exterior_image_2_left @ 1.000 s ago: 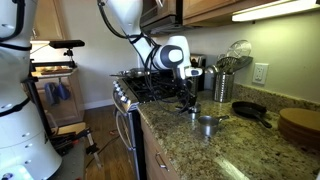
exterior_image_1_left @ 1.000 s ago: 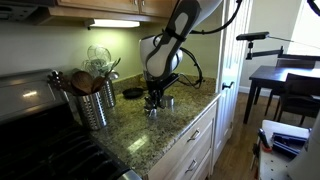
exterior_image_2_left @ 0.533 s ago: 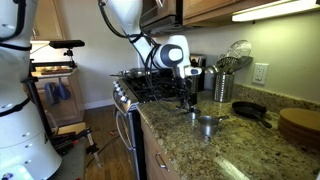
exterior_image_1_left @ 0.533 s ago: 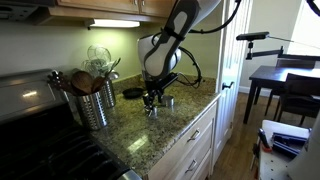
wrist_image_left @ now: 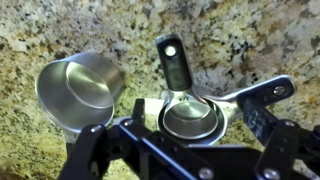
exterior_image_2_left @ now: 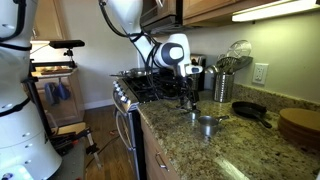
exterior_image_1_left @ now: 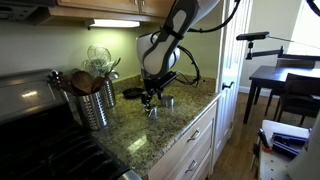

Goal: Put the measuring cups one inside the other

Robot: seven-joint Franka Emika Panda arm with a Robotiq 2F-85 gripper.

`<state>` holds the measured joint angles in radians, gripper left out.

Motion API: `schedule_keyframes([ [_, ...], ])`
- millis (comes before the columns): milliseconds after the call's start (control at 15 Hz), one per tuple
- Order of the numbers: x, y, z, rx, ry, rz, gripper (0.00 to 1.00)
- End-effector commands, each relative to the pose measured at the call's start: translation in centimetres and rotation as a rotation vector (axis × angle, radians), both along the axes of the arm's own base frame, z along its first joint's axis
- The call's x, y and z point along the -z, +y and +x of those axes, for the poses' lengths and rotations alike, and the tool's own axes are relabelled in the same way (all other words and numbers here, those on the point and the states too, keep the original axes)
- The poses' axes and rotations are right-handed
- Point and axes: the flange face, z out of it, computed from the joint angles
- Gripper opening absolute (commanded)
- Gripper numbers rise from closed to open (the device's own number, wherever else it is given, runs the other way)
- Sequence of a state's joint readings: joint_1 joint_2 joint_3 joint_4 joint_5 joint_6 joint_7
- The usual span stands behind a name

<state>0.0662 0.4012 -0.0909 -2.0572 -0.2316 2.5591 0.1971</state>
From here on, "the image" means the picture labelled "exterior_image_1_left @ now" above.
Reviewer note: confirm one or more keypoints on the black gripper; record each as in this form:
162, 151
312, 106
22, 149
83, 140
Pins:
151, 88

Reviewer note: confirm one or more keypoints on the small steel measuring cup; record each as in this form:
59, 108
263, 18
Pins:
149, 109

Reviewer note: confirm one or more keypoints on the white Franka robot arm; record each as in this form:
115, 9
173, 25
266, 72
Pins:
163, 53

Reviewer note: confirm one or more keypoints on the medium steel measuring cup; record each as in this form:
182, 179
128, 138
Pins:
152, 114

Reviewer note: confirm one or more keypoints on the large steel measuring cup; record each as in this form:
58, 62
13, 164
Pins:
167, 101

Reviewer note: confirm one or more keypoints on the black cast iron skillet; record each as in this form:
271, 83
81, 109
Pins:
131, 93

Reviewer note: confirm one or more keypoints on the perforated steel utensil holder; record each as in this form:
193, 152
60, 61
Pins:
109, 93
92, 111

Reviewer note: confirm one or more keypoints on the steel ladle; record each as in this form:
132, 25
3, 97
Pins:
113, 75

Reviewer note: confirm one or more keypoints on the narrow wooden spoon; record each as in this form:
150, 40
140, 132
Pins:
97, 84

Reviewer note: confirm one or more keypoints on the light wooden lower cabinet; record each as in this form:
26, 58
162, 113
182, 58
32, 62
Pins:
193, 153

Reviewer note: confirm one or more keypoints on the round wooden spoon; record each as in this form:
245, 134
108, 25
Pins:
81, 82

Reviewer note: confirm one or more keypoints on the white door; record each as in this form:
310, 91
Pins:
233, 110

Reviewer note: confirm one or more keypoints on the under-cabinet light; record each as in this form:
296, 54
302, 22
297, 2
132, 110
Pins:
115, 23

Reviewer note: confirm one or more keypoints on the notched wooden spatula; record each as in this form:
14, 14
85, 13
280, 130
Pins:
58, 81

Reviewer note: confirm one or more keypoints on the wooden upper cabinets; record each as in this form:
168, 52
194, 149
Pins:
110, 8

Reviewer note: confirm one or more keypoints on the stainless steel gas stove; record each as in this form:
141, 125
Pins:
40, 140

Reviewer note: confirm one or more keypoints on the dark wooden dining table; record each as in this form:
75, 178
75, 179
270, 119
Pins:
266, 75

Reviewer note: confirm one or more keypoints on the black and red clamps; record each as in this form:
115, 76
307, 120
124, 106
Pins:
283, 143

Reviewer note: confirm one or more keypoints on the white perforated robot cart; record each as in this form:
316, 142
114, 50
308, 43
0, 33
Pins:
276, 163

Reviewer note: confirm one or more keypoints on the dark wooden chair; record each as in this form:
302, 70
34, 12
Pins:
300, 93
295, 63

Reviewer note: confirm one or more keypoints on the dark range hood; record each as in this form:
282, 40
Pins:
20, 10

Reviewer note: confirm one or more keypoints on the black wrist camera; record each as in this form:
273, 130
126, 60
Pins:
167, 79

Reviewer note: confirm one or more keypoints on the black bar camera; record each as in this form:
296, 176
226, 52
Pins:
252, 36

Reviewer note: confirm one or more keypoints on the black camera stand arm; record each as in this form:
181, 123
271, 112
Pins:
266, 53

